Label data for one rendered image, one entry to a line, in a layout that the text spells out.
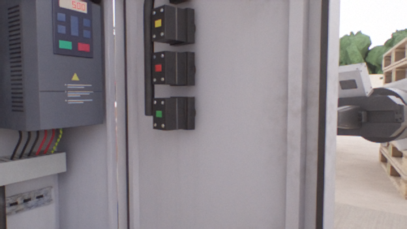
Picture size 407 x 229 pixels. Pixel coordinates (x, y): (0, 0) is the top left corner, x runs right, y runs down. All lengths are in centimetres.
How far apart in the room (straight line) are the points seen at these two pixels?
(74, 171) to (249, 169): 44
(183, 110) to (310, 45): 18
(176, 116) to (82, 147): 32
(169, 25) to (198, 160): 19
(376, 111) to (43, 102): 48
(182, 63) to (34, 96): 24
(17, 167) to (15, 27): 24
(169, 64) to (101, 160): 30
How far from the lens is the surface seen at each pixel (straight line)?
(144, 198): 58
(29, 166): 65
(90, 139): 65
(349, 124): 45
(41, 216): 76
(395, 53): 275
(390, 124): 47
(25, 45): 55
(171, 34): 41
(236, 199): 40
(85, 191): 69
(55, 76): 54
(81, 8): 58
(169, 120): 40
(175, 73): 41
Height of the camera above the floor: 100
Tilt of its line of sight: 4 degrees down
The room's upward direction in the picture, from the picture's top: straight up
